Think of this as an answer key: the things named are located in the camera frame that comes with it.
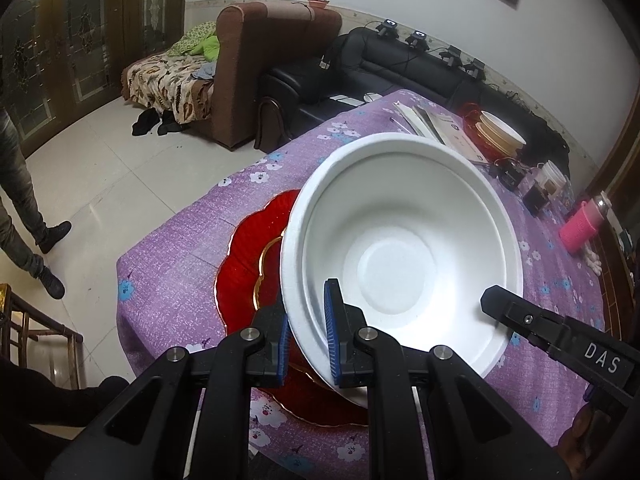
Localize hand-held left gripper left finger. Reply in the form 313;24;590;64
44;300;292;480

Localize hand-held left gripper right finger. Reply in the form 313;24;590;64
323;278;572;480

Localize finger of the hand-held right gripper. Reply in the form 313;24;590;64
480;285;572;349

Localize red glass plate with sticker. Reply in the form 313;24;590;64
252;232;301;321

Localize red glass plate gold lettering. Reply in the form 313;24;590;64
215;189;373;428

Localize white foam bowl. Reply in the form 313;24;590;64
280;132;524;408

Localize thermos with pink knitted sleeve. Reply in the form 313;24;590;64
559;191;613;255

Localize dark jar with wooden lid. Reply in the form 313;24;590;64
522;180;551;216

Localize black round jar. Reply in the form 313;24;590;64
497;160;526;191

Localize white plastic jar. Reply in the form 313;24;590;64
534;160;568;196

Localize beige stacked bowl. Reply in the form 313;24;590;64
475;112;526;158

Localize white shallow bowl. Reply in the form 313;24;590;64
481;110;527;145

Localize beige booklet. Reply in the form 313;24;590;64
425;106;488;162

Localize brown leather bag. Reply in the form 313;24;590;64
254;97;292;153

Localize white paper notepad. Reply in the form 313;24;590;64
395;102;436;138

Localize person's dark trousers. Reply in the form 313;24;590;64
0;360;133;480

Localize wooden chair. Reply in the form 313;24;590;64
0;284;84;391

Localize black leather sofa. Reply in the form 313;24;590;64
260;26;571;181

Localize leaf patterned blanket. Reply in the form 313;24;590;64
121;52;218;123

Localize brown armchair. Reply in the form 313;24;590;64
210;1;343;150

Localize green pillow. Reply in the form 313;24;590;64
167;21;221;61

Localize wooden glass door cabinet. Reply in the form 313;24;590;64
0;0;188;158

